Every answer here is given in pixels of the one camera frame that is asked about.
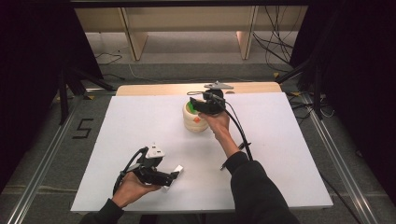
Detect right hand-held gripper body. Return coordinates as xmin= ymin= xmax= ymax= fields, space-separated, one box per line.
xmin=189 ymin=80 xmax=234 ymax=116

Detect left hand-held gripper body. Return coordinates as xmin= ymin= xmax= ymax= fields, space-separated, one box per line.
xmin=125 ymin=143 xmax=176 ymax=188

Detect white cylindrical tube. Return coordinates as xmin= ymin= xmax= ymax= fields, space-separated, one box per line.
xmin=161 ymin=164 xmax=185 ymax=191

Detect cream ringed pen holder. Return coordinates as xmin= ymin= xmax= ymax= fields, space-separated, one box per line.
xmin=182 ymin=100 xmax=210 ymax=133

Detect person's right hand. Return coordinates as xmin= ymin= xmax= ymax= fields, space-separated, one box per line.
xmin=198 ymin=110 xmax=232 ymax=138

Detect person's left hand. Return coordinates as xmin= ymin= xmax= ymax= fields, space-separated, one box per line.
xmin=111 ymin=172 xmax=163 ymax=209

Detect light wooden table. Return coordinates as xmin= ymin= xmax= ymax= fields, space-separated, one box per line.
xmin=115 ymin=81 xmax=283 ymax=97

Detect light wooden desk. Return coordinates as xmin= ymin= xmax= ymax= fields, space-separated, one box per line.
xmin=74 ymin=6 xmax=309 ymax=62

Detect black tape numeral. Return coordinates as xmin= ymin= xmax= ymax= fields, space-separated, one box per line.
xmin=72 ymin=118 xmax=94 ymax=140

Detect black metal stand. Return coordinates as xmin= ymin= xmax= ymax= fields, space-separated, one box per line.
xmin=275 ymin=55 xmax=325 ymax=120
xmin=57 ymin=66 xmax=116 ymax=125

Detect black curtain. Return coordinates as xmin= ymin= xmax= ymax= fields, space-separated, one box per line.
xmin=0 ymin=0 xmax=104 ymax=194
xmin=289 ymin=0 xmax=396 ymax=197

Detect left hand-held gripper black cable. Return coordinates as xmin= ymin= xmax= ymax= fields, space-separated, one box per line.
xmin=112 ymin=147 xmax=149 ymax=196

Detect hand-held gripper black cable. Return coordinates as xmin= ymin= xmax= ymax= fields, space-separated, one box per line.
xmin=112 ymin=147 xmax=149 ymax=196
xmin=204 ymin=91 xmax=254 ymax=162

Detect right hand-held gripper black cable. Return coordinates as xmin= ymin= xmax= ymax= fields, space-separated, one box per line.
xmin=204 ymin=91 xmax=254 ymax=162

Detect bundle of black cables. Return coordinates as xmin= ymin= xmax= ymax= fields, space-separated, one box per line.
xmin=251 ymin=6 xmax=300 ymax=73

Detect tangled floor cables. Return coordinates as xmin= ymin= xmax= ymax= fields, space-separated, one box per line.
xmin=288 ymin=90 xmax=335 ymax=125

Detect black floor cable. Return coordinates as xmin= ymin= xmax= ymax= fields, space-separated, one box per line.
xmin=93 ymin=50 xmax=123 ymax=65

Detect black metal frame bar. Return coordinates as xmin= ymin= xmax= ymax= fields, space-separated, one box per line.
xmin=69 ymin=0 xmax=312 ymax=7

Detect metal floor rail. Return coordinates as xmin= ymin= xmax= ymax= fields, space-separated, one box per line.
xmin=6 ymin=102 xmax=82 ymax=224
xmin=303 ymin=92 xmax=379 ymax=224

